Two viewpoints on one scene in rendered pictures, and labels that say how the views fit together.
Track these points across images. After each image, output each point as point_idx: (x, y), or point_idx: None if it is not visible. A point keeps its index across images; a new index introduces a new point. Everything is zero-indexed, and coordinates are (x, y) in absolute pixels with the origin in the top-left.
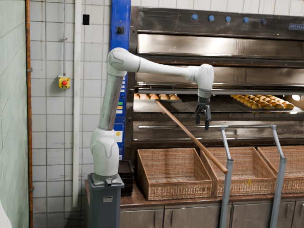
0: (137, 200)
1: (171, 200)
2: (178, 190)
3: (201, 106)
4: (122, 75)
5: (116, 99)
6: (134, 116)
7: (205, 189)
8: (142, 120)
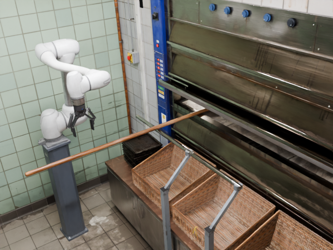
0: (131, 178)
1: (142, 195)
2: None
3: None
4: None
5: (64, 82)
6: (174, 105)
7: None
8: (180, 112)
